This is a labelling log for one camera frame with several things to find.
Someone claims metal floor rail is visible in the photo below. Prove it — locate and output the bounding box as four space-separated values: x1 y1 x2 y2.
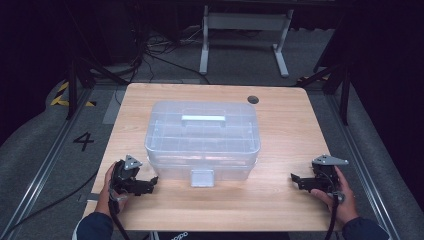
0 85 95 236
324 93 402 240

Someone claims right hand-held gripper cable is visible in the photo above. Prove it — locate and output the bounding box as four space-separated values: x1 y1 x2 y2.
324 192 342 240

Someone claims hand-held gripper cable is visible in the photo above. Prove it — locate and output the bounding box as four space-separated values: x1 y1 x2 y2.
324 192 342 240
108 190 132 240

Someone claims grey metal stand frame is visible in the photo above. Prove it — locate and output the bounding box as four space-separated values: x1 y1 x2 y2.
198 4 295 79

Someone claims black tripod stand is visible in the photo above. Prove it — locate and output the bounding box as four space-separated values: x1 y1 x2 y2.
64 54 130 121
296 63 352 127

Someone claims bundle of black floor cables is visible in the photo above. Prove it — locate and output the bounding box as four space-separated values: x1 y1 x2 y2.
131 19 212 85

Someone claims clear plastic storage box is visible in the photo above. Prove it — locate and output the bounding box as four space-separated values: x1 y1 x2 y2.
146 153 259 183

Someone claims left hand-held gripper cable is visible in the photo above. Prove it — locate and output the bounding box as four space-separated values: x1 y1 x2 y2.
108 190 132 240

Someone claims yellow black floor tape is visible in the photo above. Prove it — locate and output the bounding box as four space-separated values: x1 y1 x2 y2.
49 81 98 108

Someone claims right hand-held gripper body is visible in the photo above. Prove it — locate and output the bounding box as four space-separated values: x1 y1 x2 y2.
299 154 350 194

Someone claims person's left hand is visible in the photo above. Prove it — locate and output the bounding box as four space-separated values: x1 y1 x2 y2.
94 162 130 218

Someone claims person's right hand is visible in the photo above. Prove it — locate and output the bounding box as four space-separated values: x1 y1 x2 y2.
309 166 360 227

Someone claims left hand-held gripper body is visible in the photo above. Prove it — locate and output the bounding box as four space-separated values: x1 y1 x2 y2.
110 154 155 198

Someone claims long black floor cable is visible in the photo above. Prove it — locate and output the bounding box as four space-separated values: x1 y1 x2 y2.
0 168 100 236

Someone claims clear plastic box lid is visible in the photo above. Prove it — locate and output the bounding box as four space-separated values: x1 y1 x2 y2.
144 100 262 188

